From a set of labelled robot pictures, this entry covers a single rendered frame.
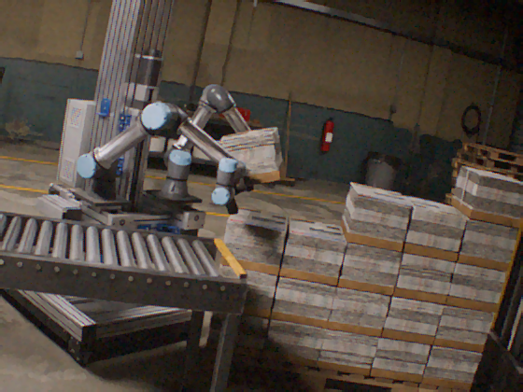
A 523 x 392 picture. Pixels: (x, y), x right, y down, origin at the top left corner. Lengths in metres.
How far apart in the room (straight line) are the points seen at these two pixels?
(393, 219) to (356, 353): 0.72
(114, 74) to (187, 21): 6.27
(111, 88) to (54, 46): 6.14
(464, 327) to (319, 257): 0.87
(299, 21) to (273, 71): 0.95
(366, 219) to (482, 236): 0.61
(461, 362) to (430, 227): 0.78
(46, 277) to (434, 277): 1.88
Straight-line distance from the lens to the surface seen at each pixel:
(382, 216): 2.93
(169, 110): 2.64
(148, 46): 3.19
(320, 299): 3.01
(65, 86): 9.30
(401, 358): 3.19
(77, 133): 3.35
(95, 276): 2.07
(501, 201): 3.07
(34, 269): 2.07
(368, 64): 10.33
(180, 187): 3.25
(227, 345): 2.24
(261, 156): 2.85
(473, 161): 9.34
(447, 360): 3.26
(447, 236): 3.02
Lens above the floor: 1.48
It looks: 11 degrees down
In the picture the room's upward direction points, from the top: 11 degrees clockwise
